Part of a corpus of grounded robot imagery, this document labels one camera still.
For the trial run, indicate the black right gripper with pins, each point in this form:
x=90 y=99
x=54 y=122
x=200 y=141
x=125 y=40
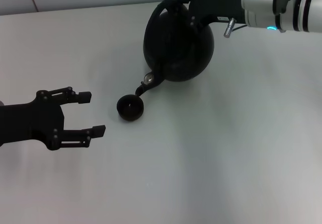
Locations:
x=216 y=2

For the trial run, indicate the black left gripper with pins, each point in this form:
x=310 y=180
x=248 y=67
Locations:
x=32 y=120

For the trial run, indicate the small black teacup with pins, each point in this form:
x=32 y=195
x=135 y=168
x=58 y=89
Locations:
x=129 y=108

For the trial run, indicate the black round teapot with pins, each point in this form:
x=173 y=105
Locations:
x=176 y=53

